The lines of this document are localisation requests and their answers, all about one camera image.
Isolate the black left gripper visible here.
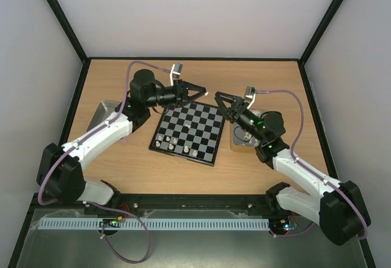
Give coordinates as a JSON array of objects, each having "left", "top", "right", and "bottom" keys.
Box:
[{"left": 145, "top": 79, "right": 206, "bottom": 108}]

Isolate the gold tin of white pieces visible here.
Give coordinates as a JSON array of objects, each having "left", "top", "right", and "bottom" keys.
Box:
[{"left": 230, "top": 123, "right": 260, "bottom": 153}]

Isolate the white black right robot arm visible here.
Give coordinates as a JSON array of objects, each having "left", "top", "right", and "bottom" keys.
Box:
[{"left": 214, "top": 87, "right": 371, "bottom": 245}]

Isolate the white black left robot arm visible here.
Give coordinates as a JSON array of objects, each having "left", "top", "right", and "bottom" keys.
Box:
[{"left": 37, "top": 69, "right": 208, "bottom": 205}]

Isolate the black white chess board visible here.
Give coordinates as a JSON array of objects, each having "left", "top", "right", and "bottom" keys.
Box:
[{"left": 148, "top": 102, "right": 225, "bottom": 166}]

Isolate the silver tray of black pieces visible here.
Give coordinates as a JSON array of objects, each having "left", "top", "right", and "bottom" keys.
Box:
[{"left": 85, "top": 101, "right": 133, "bottom": 147}]

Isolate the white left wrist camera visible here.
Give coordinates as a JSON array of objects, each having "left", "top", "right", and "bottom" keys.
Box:
[{"left": 169, "top": 63, "right": 183, "bottom": 85}]

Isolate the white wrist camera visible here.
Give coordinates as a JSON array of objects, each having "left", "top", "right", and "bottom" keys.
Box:
[
  {"left": 244, "top": 86, "right": 257, "bottom": 109},
  {"left": 169, "top": 63, "right": 183, "bottom": 85}
]

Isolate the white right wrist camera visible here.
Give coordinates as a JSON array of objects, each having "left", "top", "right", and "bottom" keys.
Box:
[{"left": 244, "top": 86, "right": 257, "bottom": 109}]

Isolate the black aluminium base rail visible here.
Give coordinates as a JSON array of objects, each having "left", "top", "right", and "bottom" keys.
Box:
[{"left": 30, "top": 193, "right": 355, "bottom": 217}]

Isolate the light blue cable duct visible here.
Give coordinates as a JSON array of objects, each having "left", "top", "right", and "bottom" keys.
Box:
[{"left": 38, "top": 218, "right": 269, "bottom": 231}]

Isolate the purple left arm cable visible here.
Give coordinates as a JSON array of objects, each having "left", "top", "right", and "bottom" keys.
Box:
[{"left": 37, "top": 61, "right": 177, "bottom": 263}]

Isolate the black cage frame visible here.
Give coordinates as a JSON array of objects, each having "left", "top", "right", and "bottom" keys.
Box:
[{"left": 5, "top": 0, "right": 376, "bottom": 268}]

